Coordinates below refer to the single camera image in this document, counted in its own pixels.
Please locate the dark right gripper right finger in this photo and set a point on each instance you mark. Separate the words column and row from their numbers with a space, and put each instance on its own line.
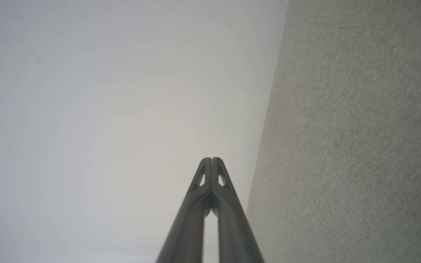
column 234, row 226

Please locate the grey fabric sofa cushion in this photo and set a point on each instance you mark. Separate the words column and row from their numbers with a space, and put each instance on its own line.
column 349, row 131

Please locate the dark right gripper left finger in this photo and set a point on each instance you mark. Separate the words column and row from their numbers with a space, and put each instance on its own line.
column 186, row 226

